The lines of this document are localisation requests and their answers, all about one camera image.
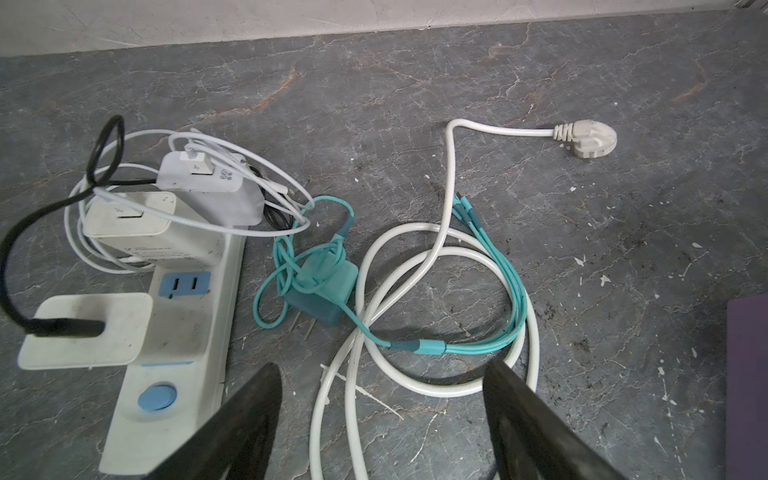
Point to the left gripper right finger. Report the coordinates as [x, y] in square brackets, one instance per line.
[529, 440]

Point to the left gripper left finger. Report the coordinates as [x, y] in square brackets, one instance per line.
[236, 442]

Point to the white blue power strip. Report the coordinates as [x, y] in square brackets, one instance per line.
[177, 382]

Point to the white square charger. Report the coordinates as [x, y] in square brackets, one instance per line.
[88, 330]

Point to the teal charger adapter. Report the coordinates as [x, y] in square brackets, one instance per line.
[322, 287]

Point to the purple power strip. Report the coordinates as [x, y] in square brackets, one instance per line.
[746, 388]

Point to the white charger adapter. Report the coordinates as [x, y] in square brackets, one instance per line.
[221, 197]

